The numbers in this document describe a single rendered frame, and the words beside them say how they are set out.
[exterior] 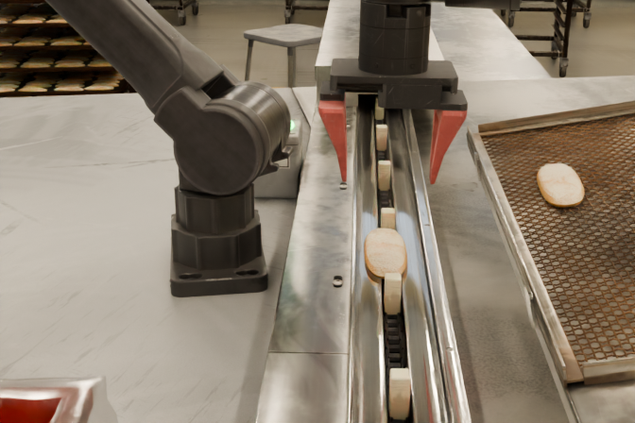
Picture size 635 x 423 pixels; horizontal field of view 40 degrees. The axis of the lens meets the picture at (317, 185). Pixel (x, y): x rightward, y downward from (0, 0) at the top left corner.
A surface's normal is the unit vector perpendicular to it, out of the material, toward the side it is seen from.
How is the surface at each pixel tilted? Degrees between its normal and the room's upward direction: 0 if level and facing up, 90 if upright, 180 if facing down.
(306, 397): 0
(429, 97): 90
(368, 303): 0
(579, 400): 10
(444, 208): 0
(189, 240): 90
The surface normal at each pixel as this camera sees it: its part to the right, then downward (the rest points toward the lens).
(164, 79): -0.37, 0.12
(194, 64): 0.66, -0.63
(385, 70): -0.26, 0.33
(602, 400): -0.18, -0.93
